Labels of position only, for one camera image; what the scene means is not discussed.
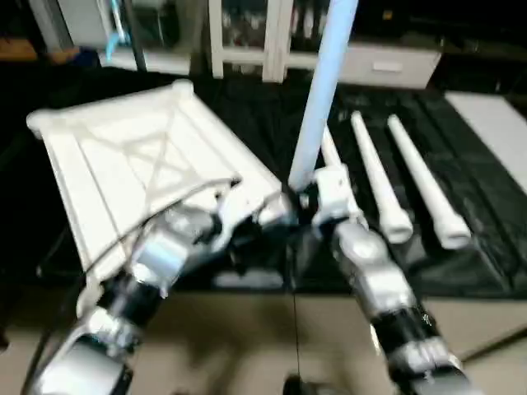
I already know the white plastic table leg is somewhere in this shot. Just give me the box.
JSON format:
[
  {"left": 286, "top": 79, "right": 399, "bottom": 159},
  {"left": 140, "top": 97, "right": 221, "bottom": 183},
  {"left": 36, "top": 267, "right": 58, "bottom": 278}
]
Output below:
[
  {"left": 386, "top": 115, "right": 473, "bottom": 251},
  {"left": 320, "top": 128, "right": 343, "bottom": 170},
  {"left": 287, "top": 0, "right": 360, "bottom": 193},
  {"left": 349, "top": 113, "right": 413, "bottom": 246}
]

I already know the white plastic table top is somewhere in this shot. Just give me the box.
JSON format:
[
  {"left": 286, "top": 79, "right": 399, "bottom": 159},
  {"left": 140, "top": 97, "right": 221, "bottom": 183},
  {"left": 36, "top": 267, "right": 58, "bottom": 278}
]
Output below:
[{"left": 26, "top": 80, "right": 294, "bottom": 318}]

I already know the black work mat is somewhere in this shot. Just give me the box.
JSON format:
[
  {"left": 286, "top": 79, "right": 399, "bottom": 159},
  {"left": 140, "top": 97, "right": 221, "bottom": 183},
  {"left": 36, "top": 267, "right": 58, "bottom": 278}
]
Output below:
[{"left": 0, "top": 62, "right": 527, "bottom": 299}]

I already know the white drawer unit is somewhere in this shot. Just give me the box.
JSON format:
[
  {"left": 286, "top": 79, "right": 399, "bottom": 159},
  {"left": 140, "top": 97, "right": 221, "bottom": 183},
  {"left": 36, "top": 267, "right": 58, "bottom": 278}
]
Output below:
[{"left": 341, "top": 44, "right": 442, "bottom": 91}]

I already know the white glass door cabinet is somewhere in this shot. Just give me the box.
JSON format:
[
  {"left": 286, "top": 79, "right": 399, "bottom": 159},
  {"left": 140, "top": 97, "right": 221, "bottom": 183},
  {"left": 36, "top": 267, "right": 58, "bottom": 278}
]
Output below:
[{"left": 205, "top": 0, "right": 332, "bottom": 84}]

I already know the grey metal pole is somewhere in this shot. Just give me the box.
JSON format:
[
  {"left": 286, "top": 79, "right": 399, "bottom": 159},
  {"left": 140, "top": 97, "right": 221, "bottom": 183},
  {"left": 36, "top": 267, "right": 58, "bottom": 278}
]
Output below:
[{"left": 124, "top": 0, "right": 148, "bottom": 72}]

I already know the light blue plastic item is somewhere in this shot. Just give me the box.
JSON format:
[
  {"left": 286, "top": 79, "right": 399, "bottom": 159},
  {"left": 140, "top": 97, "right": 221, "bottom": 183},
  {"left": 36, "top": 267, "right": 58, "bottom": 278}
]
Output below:
[{"left": 99, "top": 4, "right": 133, "bottom": 60}]

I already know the brown wooden board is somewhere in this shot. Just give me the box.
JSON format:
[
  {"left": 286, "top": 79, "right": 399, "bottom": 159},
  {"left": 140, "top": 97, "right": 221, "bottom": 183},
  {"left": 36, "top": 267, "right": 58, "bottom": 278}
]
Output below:
[{"left": 0, "top": 36, "right": 60, "bottom": 63}]

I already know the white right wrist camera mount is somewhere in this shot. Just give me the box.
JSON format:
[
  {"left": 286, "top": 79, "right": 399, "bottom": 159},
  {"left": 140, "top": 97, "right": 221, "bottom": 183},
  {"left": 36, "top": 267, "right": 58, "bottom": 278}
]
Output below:
[{"left": 308, "top": 164, "right": 364, "bottom": 233}]

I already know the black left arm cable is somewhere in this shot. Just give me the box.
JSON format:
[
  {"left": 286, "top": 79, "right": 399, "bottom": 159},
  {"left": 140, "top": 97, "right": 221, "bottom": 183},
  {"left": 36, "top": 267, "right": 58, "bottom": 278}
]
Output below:
[{"left": 23, "top": 178, "right": 244, "bottom": 388}]

